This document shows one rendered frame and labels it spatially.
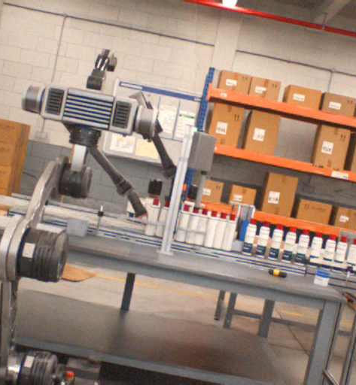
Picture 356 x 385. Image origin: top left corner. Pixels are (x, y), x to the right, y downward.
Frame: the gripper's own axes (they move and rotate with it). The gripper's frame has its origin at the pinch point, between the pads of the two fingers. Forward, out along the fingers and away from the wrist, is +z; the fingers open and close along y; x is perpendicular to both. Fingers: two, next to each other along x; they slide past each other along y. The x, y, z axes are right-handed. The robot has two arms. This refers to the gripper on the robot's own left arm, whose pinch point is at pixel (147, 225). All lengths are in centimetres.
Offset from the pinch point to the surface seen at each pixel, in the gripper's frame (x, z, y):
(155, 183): -14.2, -16.2, 22.7
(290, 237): -67, 40, -11
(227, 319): -16, 112, 102
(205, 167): -41.5, -15.7, -12.0
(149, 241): 2.6, 7.3, -8.7
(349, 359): -65, 108, -31
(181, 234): -14.4, 11.8, -6.5
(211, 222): -32.0, 13.6, -7.8
